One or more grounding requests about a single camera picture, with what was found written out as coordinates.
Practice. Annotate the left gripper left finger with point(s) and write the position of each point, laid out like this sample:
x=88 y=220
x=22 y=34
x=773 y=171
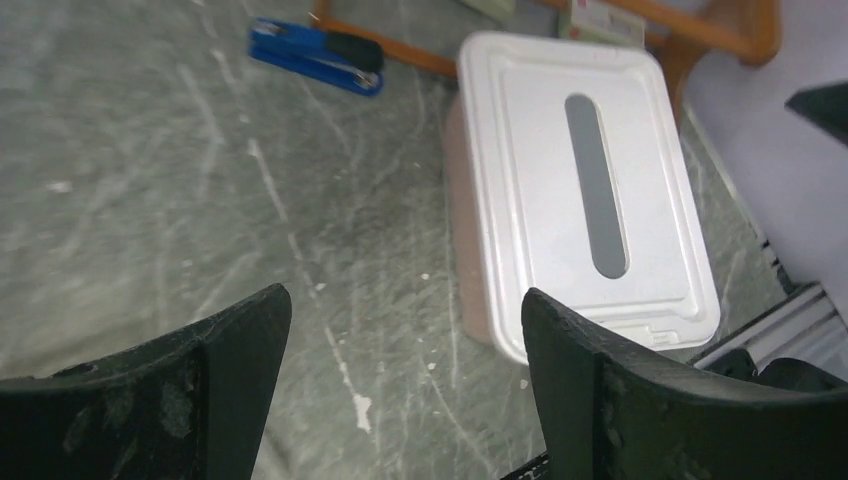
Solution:
x=190 y=404

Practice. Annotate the blue stapler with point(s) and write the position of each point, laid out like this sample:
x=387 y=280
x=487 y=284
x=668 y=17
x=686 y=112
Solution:
x=343 y=60

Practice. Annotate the white plastic lid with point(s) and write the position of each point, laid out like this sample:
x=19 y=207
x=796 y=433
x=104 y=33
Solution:
x=578 y=187

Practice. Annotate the pink plastic bin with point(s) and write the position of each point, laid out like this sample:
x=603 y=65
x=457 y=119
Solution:
x=464 y=232

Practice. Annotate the beige block on shelf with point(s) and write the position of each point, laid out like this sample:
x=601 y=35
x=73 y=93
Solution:
x=495 y=9

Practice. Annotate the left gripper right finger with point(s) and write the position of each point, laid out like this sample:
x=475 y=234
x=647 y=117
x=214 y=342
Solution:
x=610 y=408

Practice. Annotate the beige labelled block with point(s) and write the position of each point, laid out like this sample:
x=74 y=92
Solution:
x=598 y=22

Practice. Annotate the orange wooden shelf rack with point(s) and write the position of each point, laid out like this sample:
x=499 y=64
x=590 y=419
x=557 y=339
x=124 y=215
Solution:
x=749 y=30

